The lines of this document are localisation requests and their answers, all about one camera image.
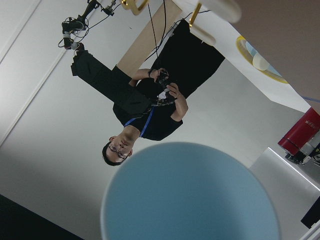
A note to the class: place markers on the light blue plastic cup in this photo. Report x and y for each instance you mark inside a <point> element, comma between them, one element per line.
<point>186,191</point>

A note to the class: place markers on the standing person with glasses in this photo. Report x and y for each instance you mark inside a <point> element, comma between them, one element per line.
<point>153,102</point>

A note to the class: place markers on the red cylindrical bottle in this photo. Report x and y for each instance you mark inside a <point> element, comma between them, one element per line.
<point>301,132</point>

